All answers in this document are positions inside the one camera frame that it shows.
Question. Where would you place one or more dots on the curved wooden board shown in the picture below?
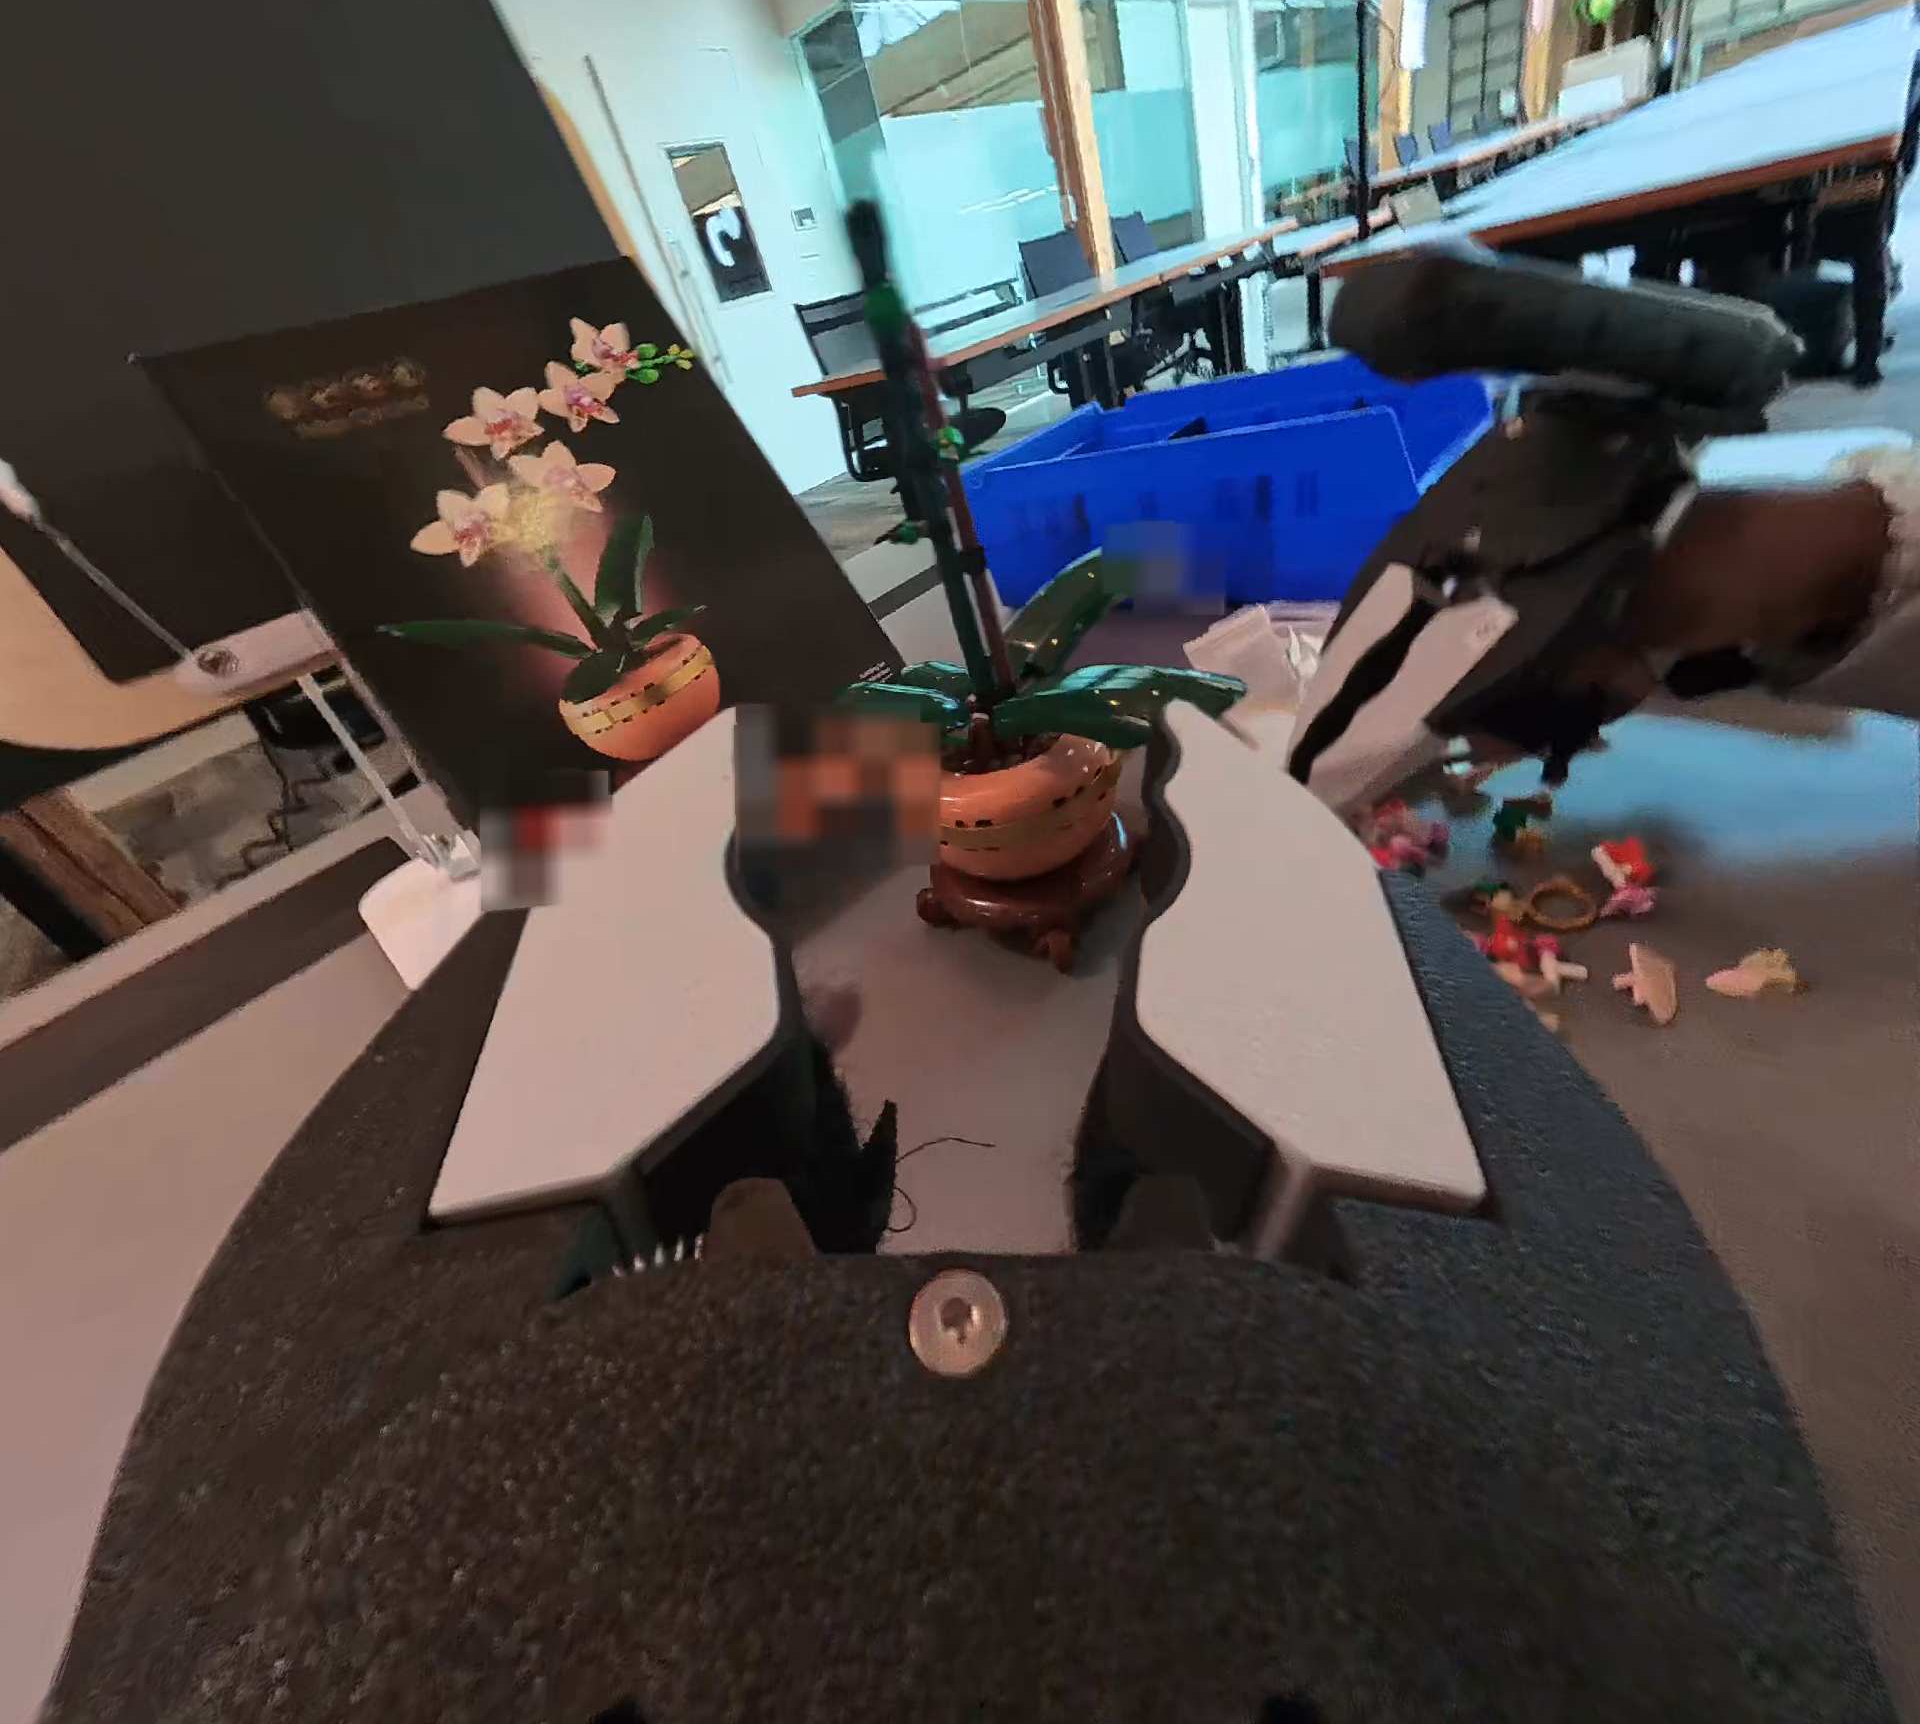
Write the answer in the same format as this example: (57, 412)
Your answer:
(90, 674)

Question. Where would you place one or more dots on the long wooden table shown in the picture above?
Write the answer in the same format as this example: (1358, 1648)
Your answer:
(1050, 306)
(1725, 134)

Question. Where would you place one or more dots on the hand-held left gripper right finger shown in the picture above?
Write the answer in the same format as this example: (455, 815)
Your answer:
(1291, 1004)

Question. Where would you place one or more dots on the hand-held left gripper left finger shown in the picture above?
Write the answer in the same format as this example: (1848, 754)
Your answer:
(631, 1035)

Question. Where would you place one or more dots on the toy brick potted plant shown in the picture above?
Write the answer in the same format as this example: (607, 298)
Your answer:
(1020, 803)

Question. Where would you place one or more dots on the large blue plastic bin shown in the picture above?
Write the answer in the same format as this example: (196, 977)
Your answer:
(1080, 509)

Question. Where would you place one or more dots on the white paper bag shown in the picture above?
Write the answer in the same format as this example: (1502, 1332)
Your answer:
(1244, 652)

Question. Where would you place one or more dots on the black toy set box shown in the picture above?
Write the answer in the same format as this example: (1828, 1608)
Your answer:
(375, 495)

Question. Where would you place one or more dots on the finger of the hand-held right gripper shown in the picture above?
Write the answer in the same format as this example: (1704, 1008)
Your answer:
(1358, 674)
(1448, 674)

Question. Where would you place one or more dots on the person's right hand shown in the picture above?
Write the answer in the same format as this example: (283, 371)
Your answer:
(1785, 584)

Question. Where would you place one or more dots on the pile of small toy bricks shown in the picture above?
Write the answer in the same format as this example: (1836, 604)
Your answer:
(1642, 982)

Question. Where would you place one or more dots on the black office chair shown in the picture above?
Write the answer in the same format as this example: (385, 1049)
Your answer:
(840, 328)

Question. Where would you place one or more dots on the person's right forearm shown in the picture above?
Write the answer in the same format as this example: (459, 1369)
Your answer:
(1892, 472)

